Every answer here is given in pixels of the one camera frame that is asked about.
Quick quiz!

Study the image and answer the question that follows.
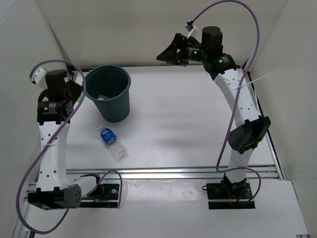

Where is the green plastic soda bottle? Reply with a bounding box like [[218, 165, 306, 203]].
[[76, 93, 83, 103]]

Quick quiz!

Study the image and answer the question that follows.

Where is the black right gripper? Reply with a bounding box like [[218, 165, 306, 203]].
[[156, 34, 209, 67]]

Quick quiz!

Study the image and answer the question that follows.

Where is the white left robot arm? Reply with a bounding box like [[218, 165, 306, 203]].
[[28, 66, 104, 210]]

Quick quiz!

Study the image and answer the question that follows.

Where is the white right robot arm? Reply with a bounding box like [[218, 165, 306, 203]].
[[157, 26, 271, 198]]

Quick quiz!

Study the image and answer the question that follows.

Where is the dark teal plastic bin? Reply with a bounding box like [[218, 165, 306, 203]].
[[85, 65, 131, 123]]

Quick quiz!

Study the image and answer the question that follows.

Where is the aluminium table frame rail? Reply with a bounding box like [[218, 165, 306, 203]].
[[24, 167, 283, 179]]

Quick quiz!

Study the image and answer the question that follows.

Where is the white label clear bottle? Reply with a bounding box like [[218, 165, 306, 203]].
[[97, 95, 110, 101]]

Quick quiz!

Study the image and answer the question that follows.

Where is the blue label clear bottle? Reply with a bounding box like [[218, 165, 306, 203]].
[[100, 127, 128, 160]]

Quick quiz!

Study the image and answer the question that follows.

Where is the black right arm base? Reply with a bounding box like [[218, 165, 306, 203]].
[[202, 182, 256, 210]]

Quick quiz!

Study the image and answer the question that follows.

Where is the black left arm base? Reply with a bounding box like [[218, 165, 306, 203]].
[[79, 175, 123, 209]]

